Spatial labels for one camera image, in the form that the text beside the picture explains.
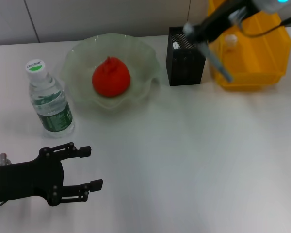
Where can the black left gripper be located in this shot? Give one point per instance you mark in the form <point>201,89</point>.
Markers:
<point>24,179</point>

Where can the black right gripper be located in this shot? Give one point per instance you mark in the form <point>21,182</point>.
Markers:
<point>225,14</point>

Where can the mint green pen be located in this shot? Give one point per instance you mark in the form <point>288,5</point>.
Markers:
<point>176,45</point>

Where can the white paper ball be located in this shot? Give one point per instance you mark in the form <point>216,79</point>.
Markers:
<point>231,41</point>

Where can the grey marker pen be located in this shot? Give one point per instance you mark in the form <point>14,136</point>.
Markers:
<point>215,61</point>

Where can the clear water bottle green label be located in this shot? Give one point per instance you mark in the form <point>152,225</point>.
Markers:
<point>53,114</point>

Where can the orange fruit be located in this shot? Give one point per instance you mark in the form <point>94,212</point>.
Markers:
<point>110,77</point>

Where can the black mesh pen holder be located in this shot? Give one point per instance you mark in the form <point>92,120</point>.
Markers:
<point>184,70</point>

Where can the pale green glass fruit plate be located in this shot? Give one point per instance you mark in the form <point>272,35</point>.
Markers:
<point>77,68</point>

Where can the yellow plastic bin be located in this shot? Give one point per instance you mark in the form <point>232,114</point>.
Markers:
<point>257,70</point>

